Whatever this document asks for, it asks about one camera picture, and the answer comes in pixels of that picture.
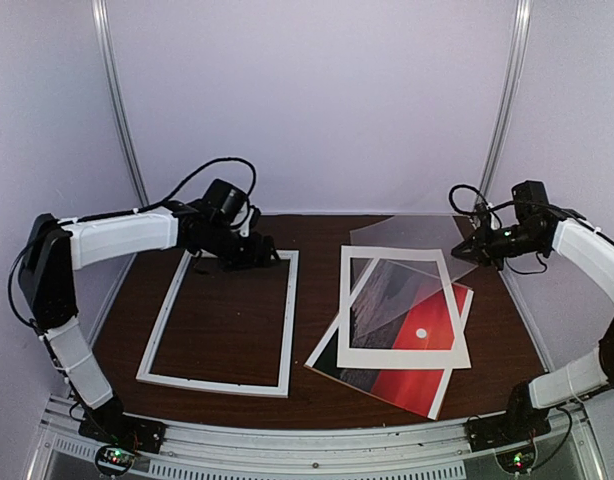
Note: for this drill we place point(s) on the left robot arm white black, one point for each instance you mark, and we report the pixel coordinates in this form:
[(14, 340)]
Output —
[(57, 249)]

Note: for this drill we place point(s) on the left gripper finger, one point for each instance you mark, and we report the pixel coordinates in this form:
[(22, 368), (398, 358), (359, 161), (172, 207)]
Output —
[(242, 263), (266, 251)]

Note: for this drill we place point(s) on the controller board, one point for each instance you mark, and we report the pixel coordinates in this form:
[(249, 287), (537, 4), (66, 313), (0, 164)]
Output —
[(517, 460), (111, 460)]

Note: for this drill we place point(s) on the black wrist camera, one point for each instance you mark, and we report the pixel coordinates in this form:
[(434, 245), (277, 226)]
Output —
[(527, 196), (224, 200)]

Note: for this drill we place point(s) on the right controller board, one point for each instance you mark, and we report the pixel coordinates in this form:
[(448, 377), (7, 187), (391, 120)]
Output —
[(517, 460)]

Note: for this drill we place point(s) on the left aluminium corner post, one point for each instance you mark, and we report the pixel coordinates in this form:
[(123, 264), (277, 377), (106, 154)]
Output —
[(105, 40)]

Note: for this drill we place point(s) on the left controller board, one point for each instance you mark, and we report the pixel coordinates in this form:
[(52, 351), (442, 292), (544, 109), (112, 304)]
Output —
[(111, 460)]

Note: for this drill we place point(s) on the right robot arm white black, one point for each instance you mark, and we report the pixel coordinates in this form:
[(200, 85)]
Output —
[(584, 315)]

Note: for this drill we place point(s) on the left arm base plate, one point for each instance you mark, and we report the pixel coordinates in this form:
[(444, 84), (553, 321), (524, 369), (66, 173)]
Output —
[(127, 432)]

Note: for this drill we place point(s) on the aluminium corner post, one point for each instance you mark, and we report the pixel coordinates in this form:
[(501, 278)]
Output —
[(511, 81), (105, 40)]

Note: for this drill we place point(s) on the red and grey photo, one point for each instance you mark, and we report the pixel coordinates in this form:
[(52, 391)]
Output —
[(425, 326)]

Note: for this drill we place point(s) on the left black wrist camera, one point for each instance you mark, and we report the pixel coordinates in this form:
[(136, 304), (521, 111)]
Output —
[(224, 200)]

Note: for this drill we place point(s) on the front aluminium rail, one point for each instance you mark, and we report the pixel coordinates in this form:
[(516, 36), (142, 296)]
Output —
[(425, 451)]

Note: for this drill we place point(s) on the right aluminium corner post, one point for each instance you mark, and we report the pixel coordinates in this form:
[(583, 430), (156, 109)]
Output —
[(511, 81)]

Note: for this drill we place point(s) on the white picture frame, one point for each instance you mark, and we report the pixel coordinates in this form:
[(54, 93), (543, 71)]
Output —
[(279, 390)]

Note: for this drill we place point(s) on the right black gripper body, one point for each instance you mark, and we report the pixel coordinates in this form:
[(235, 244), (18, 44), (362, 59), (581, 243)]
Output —
[(512, 243)]

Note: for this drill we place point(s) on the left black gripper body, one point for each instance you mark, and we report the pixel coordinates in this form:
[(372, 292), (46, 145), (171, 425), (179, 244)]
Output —
[(222, 244)]

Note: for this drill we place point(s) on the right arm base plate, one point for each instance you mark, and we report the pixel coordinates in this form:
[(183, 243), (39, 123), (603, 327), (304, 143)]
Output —
[(493, 432)]

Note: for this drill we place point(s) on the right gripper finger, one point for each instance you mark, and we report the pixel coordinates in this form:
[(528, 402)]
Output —
[(477, 238), (472, 254)]

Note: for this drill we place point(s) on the white mat board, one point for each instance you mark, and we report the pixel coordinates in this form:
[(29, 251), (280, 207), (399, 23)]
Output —
[(357, 265)]

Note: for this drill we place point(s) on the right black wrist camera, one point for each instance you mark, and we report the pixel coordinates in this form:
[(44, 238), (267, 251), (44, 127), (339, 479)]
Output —
[(527, 196)]

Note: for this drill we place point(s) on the clear acrylic sheet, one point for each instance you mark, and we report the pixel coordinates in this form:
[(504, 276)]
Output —
[(395, 286)]

